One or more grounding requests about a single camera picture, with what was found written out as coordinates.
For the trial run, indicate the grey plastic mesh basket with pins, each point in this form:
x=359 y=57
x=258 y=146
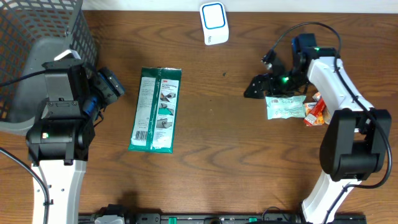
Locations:
x=32 y=33

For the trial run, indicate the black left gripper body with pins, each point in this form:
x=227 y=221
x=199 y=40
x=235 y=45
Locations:
x=101 y=93

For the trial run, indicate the mint green wipes pack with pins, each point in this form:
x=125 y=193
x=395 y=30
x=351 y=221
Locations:
x=285 y=107

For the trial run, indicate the white black barcode scanner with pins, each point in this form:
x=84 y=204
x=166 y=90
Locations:
x=214 y=23

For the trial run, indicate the orange snack packet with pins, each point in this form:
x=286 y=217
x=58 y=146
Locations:
x=326 y=114

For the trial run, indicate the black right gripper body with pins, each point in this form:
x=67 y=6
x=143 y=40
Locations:
x=283 y=84

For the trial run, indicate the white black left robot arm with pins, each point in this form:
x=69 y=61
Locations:
x=59 y=140

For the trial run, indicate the white green package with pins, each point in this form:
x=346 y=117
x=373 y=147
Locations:
x=157 y=104

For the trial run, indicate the red stick packet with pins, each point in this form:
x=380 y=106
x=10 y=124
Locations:
x=311 y=117

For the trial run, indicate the orange tissue packet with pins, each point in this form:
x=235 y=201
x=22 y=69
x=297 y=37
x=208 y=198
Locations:
x=308 y=107

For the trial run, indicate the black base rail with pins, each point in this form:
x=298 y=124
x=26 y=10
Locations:
x=120 y=214

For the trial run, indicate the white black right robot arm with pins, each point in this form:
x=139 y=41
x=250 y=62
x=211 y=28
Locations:
x=355 y=151

